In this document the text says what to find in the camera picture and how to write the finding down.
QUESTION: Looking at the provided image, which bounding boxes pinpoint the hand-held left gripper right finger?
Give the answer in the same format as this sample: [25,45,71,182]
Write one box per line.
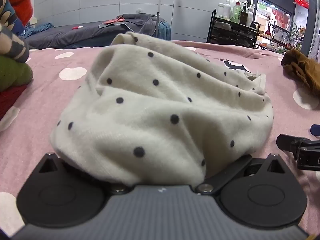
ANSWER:
[196,153,287,195]

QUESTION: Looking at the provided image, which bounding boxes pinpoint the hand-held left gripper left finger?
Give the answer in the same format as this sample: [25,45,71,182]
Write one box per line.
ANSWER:
[37,152,129,195]

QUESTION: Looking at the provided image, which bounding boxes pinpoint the white polka dot garment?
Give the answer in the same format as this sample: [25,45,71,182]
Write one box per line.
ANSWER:
[50,31,275,187]

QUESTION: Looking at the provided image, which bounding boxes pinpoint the pink spotted blanket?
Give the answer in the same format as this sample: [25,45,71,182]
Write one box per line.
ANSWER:
[0,40,320,238]

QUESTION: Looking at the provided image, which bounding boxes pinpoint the brown knit garment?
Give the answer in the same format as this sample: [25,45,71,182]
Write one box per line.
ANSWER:
[280,49,320,96]

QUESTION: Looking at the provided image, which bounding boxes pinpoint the dark red garment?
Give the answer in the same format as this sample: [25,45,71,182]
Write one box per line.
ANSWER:
[0,84,28,120]

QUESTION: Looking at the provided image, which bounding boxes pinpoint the green garment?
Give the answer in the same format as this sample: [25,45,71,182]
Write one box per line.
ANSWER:
[0,55,34,92]

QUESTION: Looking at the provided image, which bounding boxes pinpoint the green potted plant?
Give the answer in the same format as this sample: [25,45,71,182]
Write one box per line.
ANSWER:
[291,23,307,51]

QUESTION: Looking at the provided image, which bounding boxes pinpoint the red vase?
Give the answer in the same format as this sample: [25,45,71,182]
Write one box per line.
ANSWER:
[264,14,272,37]

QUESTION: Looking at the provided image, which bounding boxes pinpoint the red lanterns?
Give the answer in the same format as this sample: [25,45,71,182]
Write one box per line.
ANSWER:
[272,8,291,28]

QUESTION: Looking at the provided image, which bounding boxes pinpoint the black trolley rack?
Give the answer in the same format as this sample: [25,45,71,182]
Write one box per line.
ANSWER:
[206,9,260,50]

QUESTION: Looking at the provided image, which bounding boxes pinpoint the grey massage bed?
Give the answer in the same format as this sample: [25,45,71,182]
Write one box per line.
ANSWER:
[25,13,160,50]

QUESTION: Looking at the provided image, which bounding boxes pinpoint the checkered beige blue garment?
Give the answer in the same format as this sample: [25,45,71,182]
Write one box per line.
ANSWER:
[0,0,30,63]

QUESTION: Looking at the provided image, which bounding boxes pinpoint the crumpled blue cloth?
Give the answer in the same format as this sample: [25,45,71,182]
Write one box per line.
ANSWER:
[19,22,55,39]

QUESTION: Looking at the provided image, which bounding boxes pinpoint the red hanging decoration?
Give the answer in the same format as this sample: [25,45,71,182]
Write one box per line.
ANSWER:
[293,0,310,10]

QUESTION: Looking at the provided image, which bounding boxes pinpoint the group of bottles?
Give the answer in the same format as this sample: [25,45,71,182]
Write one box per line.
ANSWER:
[217,0,256,27]

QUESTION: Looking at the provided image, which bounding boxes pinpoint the red cloth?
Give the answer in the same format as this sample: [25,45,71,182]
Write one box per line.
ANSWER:
[99,16,125,27]

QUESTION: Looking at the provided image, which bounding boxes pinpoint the white floor lamp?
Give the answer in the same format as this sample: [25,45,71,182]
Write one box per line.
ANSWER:
[156,0,181,41]

